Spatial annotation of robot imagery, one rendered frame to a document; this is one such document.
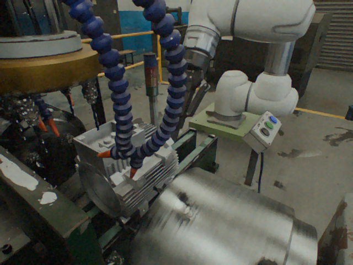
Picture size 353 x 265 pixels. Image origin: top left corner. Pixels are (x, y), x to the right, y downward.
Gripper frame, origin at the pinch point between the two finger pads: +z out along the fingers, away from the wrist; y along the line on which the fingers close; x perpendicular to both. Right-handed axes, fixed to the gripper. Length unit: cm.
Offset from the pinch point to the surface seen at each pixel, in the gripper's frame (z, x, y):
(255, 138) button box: -3.3, 15.2, 18.7
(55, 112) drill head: 5.2, -17.6, -27.1
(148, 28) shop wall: -261, 518, -528
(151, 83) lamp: -13.8, 25.6, -34.1
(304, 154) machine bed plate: -2, 65, 34
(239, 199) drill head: 5.0, -20.4, 25.1
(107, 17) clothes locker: -190, 312, -474
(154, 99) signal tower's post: -7.0, 31.0, -34.2
